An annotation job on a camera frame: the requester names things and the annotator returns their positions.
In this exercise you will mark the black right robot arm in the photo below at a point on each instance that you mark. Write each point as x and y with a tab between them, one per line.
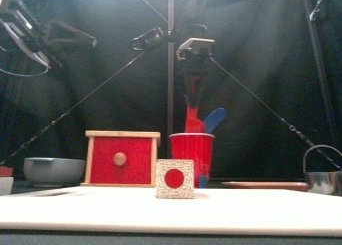
196	12

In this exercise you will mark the sushi roll with red centre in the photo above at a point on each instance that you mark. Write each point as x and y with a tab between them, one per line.
174	179

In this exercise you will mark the nigiri sushi with red top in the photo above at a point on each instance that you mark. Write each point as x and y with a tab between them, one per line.
6	185

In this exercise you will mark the blue toy utensil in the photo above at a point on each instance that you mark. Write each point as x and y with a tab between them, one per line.
216	119

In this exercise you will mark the black clamp on pole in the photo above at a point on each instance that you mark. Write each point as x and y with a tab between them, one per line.
148	39

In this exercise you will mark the red plastic cup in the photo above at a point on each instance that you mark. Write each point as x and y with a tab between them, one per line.
192	155

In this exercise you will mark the wooden box with red drawer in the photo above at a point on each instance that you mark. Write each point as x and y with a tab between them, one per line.
121	162

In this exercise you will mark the white cutting board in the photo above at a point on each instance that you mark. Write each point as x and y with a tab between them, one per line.
134	215

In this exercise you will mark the vertical metal frame pole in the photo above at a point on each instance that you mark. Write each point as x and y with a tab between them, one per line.
170	99

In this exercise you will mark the dark side frame pole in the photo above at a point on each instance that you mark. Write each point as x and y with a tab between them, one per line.
321	75

